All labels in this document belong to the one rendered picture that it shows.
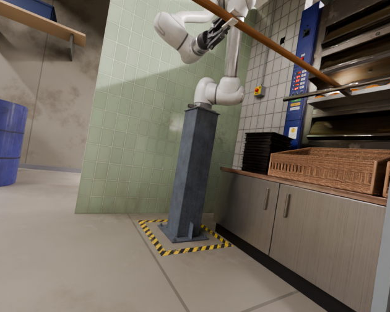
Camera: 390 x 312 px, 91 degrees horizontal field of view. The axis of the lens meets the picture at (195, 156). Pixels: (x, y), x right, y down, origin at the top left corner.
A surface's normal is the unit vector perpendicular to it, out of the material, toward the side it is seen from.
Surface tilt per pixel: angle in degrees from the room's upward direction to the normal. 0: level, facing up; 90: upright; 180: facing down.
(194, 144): 90
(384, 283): 90
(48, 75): 90
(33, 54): 90
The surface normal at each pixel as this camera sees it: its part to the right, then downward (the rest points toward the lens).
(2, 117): 0.90, 0.14
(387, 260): -0.86, -0.15
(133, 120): 0.49, 0.07
